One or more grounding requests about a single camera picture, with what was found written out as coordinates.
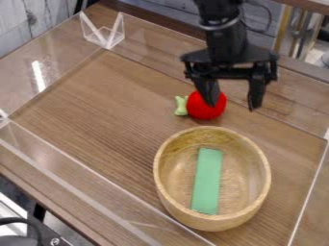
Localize green flat stick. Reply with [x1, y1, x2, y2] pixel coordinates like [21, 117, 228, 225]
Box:
[189, 148, 221, 215]

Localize red plush tomato toy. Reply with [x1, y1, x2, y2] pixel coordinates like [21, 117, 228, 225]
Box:
[175, 91, 227, 120]

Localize brown wooden bowl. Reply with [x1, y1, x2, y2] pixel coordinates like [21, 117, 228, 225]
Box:
[152, 126, 271, 232]

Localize clear acrylic corner bracket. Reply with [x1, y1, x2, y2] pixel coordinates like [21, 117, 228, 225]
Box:
[78, 12, 124, 50]

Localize black table leg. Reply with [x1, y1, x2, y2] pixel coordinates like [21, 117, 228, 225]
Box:
[31, 203, 46, 222]

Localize gold metal chair frame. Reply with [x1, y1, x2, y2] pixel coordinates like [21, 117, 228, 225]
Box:
[274, 4, 324, 62]

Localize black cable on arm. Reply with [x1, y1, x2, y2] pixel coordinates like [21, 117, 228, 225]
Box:
[243, 0, 275, 35]

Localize clear acrylic front panel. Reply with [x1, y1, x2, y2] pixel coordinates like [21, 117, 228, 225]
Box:
[0, 111, 213, 246]

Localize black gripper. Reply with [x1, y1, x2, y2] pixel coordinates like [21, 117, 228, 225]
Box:
[180, 18, 279, 111]

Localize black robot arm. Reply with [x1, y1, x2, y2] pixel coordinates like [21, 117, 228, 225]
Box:
[180, 0, 279, 111]

